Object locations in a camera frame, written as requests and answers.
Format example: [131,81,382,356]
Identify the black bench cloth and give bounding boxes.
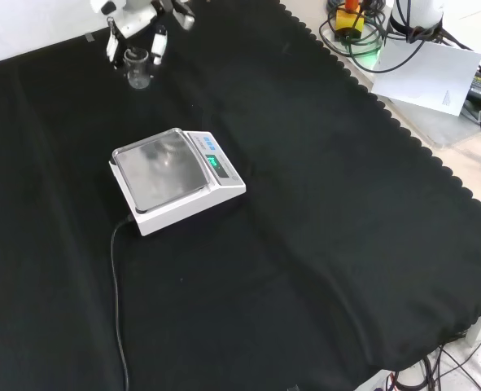
[0,0,481,391]

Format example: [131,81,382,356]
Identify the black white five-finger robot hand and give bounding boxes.
[89,0,196,71]

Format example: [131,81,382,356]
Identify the small clear glass beaker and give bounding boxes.
[122,46,151,90]

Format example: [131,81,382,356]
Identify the pale white board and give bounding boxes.
[370,37,481,118]

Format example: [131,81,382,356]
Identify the yellow stop button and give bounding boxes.
[335,0,365,42]

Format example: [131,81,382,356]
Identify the white electronic balance steel pan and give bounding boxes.
[109,127,247,238]

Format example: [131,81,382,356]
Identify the black cable at arm base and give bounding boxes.
[318,0,444,75]

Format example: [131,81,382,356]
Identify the black balance power cable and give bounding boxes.
[110,214,134,391]

